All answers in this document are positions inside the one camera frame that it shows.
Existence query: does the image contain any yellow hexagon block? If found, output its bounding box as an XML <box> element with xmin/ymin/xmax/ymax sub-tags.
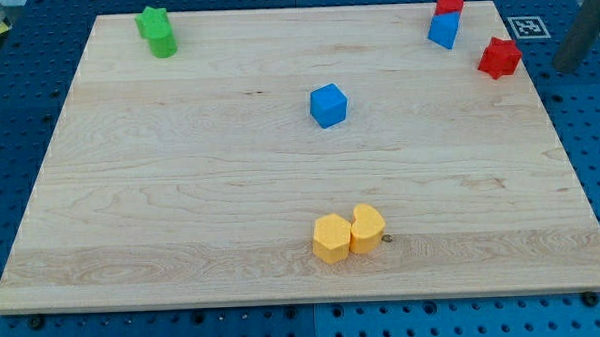
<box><xmin>312</xmin><ymin>213</ymin><xmax>351</xmax><ymax>265</ymax></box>

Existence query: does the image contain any blue cube block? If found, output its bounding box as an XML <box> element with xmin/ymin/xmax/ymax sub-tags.
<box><xmin>309</xmin><ymin>83</ymin><xmax>348</xmax><ymax>129</ymax></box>

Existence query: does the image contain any grey cylindrical robot stick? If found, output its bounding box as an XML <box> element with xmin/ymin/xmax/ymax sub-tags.
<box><xmin>552</xmin><ymin>0</ymin><xmax>600</xmax><ymax>73</ymax></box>

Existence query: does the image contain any light wooden board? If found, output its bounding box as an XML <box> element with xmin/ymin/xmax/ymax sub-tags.
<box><xmin>0</xmin><ymin>1</ymin><xmax>600</xmax><ymax>315</ymax></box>

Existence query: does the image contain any red cylinder block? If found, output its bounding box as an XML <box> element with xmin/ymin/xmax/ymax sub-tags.
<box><xmin>434</xmin><ymin>0</ymin><xmax>464</xmax><ymax>16</ymax></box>

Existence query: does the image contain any green star block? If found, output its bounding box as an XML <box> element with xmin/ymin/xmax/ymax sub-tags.
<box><xmin>135</xmin><ymin>7</ymin><xmax>171</xmax><ymax>39</ymax></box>

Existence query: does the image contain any blue triangle block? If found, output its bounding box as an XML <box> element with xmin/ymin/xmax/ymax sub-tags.
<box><xmin>427</xmin><ymin>12</ymin><xmax>461</xmax><ymax>49</ymax></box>

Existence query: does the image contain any yellow heart block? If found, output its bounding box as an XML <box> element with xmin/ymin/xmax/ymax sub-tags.
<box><xmin>350</xmin><ymin>203</ymin><xmax>386</xmax><ymax>254</ymax></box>

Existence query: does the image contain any red star block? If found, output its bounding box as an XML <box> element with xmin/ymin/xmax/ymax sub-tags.
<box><xmin>478</xmin><ymin>37</ymin><xmax>522</xmax><ymax>80</ymax></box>

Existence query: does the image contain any green cylinder block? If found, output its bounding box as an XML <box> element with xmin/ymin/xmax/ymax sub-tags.
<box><xmin>144</xmin><ymin>22</ymin><xmax>177</xmax><ymax>58</ymax></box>

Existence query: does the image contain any white fiducial marker tag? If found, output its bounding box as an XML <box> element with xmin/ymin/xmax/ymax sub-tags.
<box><xmin>508</xmin><ymin>15</ymin><xmax>551</xmax><ymax>40</ymax></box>

